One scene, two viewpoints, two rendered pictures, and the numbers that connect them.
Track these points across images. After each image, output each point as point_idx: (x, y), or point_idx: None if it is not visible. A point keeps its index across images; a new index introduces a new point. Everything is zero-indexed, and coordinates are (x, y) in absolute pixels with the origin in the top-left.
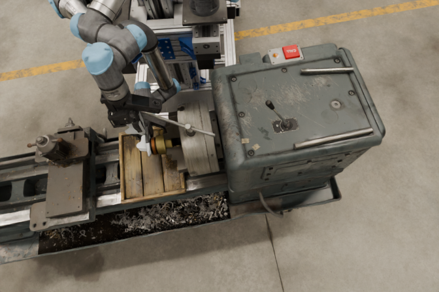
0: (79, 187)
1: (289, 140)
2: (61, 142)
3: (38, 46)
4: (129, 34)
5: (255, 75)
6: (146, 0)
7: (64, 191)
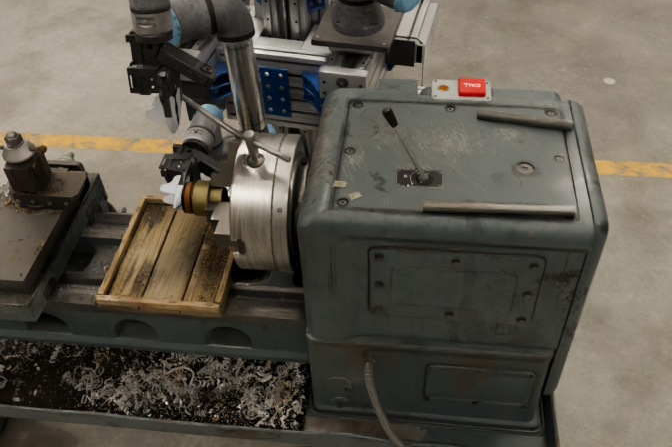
0: (36, 247)
1: (418, 199)
2: (42, 161)
3: (72, 104)
4: None
5: (396, 106)
6: (266, 0)
7: (9, 247)
